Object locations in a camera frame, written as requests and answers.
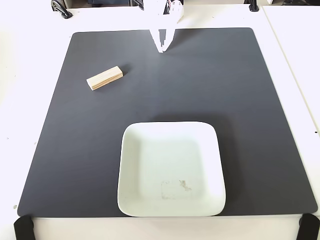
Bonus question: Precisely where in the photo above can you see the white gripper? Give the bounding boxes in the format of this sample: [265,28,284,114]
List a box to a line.
[143,0,185,54]

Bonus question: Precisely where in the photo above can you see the light wooden block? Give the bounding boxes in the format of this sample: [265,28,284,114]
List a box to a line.
[86,65,124,91]

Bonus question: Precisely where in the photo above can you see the white square plate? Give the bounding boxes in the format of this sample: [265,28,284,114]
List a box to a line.
[116,121,227,218]

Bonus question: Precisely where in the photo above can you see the black rubber mat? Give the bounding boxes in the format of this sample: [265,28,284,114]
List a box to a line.
[16,27,318,218]

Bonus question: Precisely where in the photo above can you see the black curved table clamp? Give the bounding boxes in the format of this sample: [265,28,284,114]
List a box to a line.
[50,0,74,20]

